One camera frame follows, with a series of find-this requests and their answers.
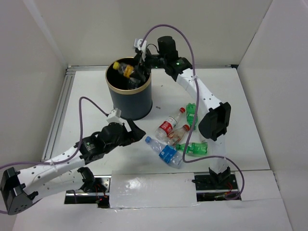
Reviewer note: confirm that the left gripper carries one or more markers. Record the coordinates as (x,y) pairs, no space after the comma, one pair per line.
(135,134)

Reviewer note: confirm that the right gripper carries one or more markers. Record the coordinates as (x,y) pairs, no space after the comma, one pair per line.
(138,73)

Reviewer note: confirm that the small bottle with yellow cap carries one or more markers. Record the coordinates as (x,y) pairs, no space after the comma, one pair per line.
(124,69)

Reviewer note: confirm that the blue label water bottle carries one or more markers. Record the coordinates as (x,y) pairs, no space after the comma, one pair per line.
(166,153)

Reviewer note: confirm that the green bottle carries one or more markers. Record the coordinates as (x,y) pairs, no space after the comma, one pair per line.
(190,113)
(196,149)

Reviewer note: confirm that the clear bottle with white-blue cap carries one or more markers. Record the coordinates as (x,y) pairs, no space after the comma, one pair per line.
(133,83)

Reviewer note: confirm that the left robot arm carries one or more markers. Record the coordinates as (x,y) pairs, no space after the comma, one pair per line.
(21,189)

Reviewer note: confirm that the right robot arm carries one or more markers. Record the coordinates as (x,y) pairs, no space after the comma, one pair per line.
(215,113)

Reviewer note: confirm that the black bin with gold rim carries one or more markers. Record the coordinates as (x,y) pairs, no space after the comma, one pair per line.
(134,104)

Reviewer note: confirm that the red label water bottle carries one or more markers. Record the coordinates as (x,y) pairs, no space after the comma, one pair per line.
(169,124)

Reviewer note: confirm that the crushed bottle red cap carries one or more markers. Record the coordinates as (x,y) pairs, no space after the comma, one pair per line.
(176,136)

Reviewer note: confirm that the silver foil sheet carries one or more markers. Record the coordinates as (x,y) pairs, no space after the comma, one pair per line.
(167,190)

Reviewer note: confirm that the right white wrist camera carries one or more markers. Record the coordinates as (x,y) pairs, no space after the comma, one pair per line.
(140,47)

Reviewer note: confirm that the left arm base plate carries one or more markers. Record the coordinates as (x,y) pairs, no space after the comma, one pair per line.
(98,195)

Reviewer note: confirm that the aluminium frame rail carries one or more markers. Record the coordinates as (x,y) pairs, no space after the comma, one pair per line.
(61,108)

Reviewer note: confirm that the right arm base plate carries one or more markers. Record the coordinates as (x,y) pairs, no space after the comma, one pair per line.
(216,187)

